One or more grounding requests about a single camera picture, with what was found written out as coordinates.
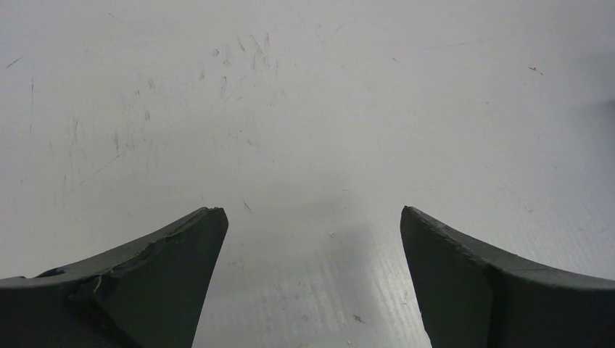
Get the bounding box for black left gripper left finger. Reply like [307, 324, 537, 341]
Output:
[1, 207, 228, 347]

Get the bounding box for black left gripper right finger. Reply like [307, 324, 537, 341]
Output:
[400, 207, 614, 347]

